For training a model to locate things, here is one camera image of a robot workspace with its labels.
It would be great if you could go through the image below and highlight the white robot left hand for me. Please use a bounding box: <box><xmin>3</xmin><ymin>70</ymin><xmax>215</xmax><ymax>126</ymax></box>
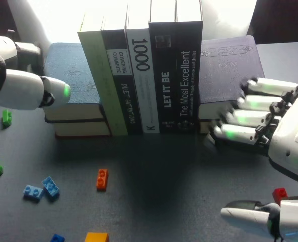
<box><xmin>0</xmin><ymin>29</ymin><xmax>72</xmax><ymax>111</ymax></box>

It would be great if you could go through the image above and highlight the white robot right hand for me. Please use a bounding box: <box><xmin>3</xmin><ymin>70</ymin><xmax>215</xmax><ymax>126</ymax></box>
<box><xmin>209</xmin><ymin>75</ymin><xmax>298</xmax><ymax>239</ymax></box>

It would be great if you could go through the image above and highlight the black Let It Be book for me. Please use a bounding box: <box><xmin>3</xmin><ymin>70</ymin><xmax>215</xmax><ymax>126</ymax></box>
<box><xmin>148</xmin><ymin>0</ymin><xmax>178</xmax><ymax>135</ymax></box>

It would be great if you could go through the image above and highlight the red toy block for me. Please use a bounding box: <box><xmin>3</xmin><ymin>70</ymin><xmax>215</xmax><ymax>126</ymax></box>
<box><xmin>272</xmin><ymin>187</ymin><xmax>289</xmax><ymax>205</ymax></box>

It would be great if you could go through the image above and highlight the blue covered book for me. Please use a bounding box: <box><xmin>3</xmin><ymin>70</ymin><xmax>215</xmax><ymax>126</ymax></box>
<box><xmin>43</xmin><ymin>42</ymin><xmax>107</xmax><ymax>124</ymax></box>

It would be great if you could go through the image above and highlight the red covered book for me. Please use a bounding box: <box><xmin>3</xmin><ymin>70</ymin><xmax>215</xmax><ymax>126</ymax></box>
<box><xmin>54</xmin><ymin>122</ymin><xmax>113</xmax><ymax>139</ymax></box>

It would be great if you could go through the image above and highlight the green book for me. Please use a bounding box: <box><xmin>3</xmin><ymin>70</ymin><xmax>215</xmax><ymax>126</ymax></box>
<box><xmin>77</xmin><ymin>12</ymin><xmax>129</xmax><ymax>136</ymax></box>

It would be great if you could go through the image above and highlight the dark thick book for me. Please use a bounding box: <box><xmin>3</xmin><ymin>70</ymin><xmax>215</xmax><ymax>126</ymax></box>
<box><xmin>199</xmin><ymin>120</ymin><xmax>216</xmax><ymax>135</ymax></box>

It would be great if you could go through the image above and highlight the purple covered book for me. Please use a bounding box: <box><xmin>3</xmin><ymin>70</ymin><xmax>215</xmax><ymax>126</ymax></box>
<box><xmin>198</xmin><ymin>35</ymin><xmax>266</xmax><ymax>120</ymax></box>

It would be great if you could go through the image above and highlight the light blue toy block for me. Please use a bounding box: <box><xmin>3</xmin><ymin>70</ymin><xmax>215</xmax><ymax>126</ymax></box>
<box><xmin>41</xmin><ymin>176</ymin><xmax>60</xmax><ymax>200</ymax></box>
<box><xmin>22</xmin><ymin>184</ymin><xmax>44</xmax><ymax>202</ymax></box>

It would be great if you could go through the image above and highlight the black Covering Commute book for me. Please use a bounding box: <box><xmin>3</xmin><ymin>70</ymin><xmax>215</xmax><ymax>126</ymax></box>
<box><xmin>100</xmin><ymin>15</ymin><xmax>144</xmax><ymax>135</ymax></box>

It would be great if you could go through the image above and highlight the white 1000 book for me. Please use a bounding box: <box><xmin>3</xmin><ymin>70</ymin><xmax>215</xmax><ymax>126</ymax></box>
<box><xmin>124</xmin><ymin>0</ymin><xmax>160</xmax><ymax>134</ymax></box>

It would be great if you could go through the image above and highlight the black Romeo and Juliet book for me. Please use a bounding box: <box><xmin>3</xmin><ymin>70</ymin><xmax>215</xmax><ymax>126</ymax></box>
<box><xmin>175</xmin><ymin>0</ymin><xmax>204</xmax><ymax>134</ymax></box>

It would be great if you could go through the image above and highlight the yellow orange toy block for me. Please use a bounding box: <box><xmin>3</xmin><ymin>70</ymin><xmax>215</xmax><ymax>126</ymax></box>
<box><xmin>84</xmin><ymin>232</ymin><xmax>110</xmax><ymax>242</ymax></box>

